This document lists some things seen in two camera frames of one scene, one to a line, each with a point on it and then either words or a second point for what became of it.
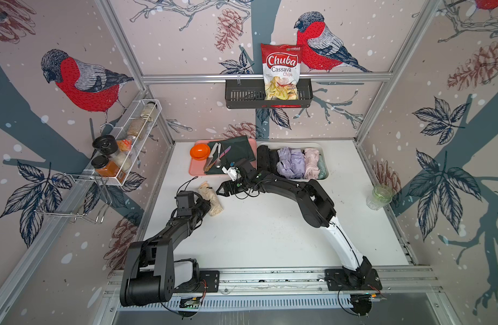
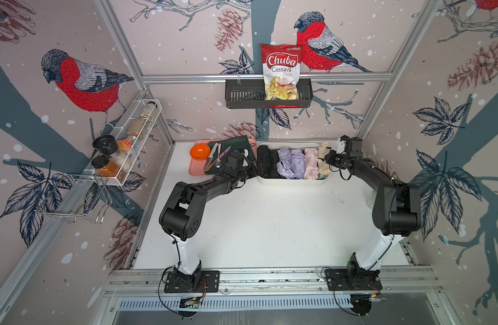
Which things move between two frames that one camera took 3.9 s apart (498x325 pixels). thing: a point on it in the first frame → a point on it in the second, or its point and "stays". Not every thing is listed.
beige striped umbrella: (208, 193) → (323, 166)
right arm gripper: (228, 184) → (329, 154)
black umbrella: (273, 160) stays
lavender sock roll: (284, 164) stays
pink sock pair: (311, 170) stays
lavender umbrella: (298, 162) stays
